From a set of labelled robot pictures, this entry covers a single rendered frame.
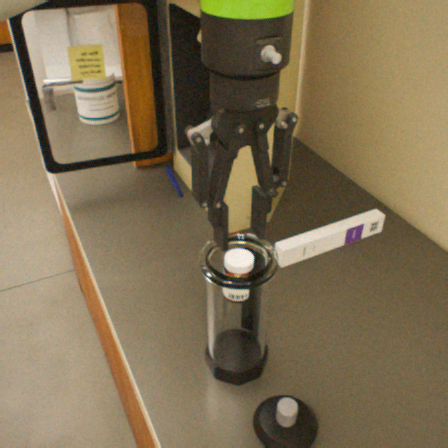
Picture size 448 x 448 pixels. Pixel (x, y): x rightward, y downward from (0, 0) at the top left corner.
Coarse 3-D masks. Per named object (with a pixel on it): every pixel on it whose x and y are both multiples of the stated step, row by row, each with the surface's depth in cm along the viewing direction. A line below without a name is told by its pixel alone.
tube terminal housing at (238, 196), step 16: (176, 0) 97; (192, 0) 90; (304, 0) 98; (288, 80) 99; (288, 96) 103; (272, 128) 96; (176, 160) 126; (240, 160) 97; (240, 176) 99; (256, 176) 101; (240, 192) 102; (240, 208) 104; (272, 208) 111; (240, 224) 107
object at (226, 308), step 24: (240, 240) 70; (264, 240) 69; (216, 264) 71; (264, 264) 69; (216, 288) 65; (264, 288) 66; (216, 312) 68; (240, 312) 66; (264, 312) 69; (216, 336) 71; (240, 336) 69; (264, 336) 73; (216, 360) 75; (240, 360) 73
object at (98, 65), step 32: (32, 32) 99; (64, 32) 101; (96, 32) 103; (128, 32) 105; (32, 64) 102; (64, 64) 104; (96, 64) 106; (128, 64) 109; (64, 96) 108; (96, 96) 110; (128, 96) 113; (64, 128) 112; (96, 128) 115; (128, 128) 117; (64, 160) 117
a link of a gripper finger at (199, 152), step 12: (204, 144) 52; (192, 156) 55; (204, 156) 53; (192, 168) 56; (204, 168) 54; (192, 180) 57; (204, 180) 55; (192, 192) 58; (204, 192) 56; (204, 204) 57
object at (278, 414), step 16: (272, 400) 70; (288, 400) 66; (256, 416) 68; (272, 416) 67; (288, 416) 65; (304, 416) 67; (256, 432) 67; (272, 432) 66; (288, 432) 66; (304, 432) 66
